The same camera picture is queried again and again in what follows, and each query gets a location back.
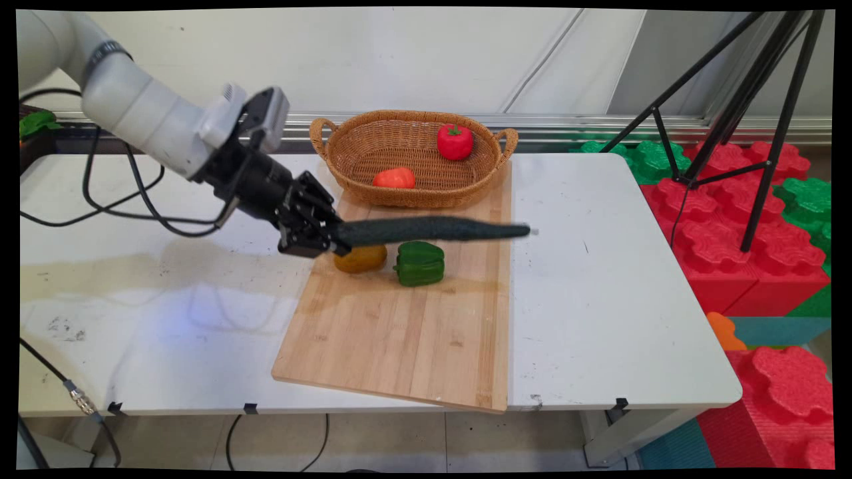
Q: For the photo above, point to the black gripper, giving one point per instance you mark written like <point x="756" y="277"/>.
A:
<point x="253" y="183"/>

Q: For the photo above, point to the dark green toy cucumber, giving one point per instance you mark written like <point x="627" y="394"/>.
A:
<point x="432" y="228"/>

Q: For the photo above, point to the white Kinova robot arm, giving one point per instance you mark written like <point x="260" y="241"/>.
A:
<point x="133" y="100"/>

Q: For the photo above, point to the yellow toy bell pepper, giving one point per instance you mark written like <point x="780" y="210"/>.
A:
<point x="366" y="261"/>

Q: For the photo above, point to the orange-red toy tomato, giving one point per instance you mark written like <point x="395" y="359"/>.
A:
<point x="394" y="178"/>

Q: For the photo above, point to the woven wicker basket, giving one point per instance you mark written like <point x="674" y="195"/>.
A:
<point x="373" y="146"/>

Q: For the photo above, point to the green toy bell pepper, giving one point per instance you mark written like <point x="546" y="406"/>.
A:
<point x="419" y="265"/>

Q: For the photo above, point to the wooden cutting board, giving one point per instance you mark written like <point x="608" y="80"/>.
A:
<point x="399" y="332"/>

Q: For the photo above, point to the red toy bell pepper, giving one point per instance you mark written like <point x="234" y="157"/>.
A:
<point x="454" y="142"/>

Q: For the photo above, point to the black table edge clip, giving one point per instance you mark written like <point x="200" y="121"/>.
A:
<point x="116" y="408"/>
<point x="620" y="403"/>
<point x="250" y="408"/>

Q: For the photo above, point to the green toy vegetable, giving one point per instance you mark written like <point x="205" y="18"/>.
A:
<point x="38" y="123"/>

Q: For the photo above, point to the green foam building block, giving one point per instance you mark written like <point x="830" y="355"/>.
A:
<point x="652" y="163"/>
<point x="805" y="196"/>

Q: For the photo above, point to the white table leg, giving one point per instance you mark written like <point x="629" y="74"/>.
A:
<point x="626" y="436"/>

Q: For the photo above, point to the red foam building block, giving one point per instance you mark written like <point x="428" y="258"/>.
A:
<point x="785" y="399"/>
<point x="712" y="253"/>

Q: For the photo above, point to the orange foam building block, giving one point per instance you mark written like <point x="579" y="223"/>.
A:
<point x="725" y="331"/>

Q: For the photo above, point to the teal foam building block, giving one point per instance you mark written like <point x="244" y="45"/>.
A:
<point x="675" y="446"/>
<point x="785" y="330"/>

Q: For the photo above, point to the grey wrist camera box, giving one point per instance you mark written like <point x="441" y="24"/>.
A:
<point x="273" y="120"/>

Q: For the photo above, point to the grey aluminium wall rail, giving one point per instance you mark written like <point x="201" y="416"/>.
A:
<point x="566" y="123"/>

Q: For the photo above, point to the black camera tripod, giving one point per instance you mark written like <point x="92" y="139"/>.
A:
<point x="786" y="120"/>

